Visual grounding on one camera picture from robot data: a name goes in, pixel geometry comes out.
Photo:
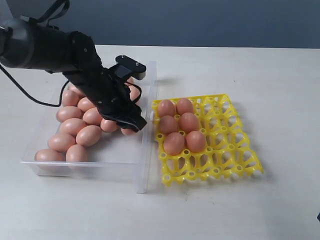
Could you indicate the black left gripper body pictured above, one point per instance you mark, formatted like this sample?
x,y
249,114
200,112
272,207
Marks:
x,y
109,94

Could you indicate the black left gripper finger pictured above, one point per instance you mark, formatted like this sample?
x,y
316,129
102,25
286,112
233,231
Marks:
x,y
138,123
127,126

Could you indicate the brown egg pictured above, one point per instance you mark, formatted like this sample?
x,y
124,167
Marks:
x,y
92,117
184,105
168,125
127,132
75,156
195,141
76,90
89,135
72,126
189,122
108,126
174,143
129,81
48,155
85,104
70,98
166,108
61,142
134,92
68,112

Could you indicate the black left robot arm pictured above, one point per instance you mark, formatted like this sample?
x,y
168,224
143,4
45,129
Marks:
x,y
24,45

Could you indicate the clear plastic bin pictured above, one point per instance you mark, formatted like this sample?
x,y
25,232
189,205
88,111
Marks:
x,y
115,157

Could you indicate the yellow plastic egg tray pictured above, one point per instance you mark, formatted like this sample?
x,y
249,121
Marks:
x,y
227,149

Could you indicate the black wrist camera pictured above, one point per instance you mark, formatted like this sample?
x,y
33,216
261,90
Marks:
x,y
127,67

